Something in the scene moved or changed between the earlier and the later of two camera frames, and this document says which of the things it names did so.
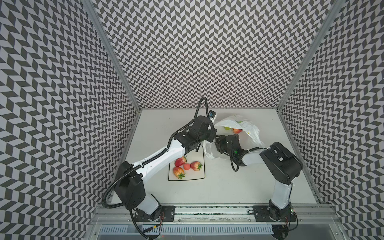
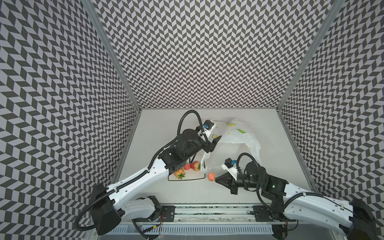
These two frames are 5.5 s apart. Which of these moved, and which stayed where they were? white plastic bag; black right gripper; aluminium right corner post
Moved: black right gripper; white plastic bag
Stayed: aluminium right corner post
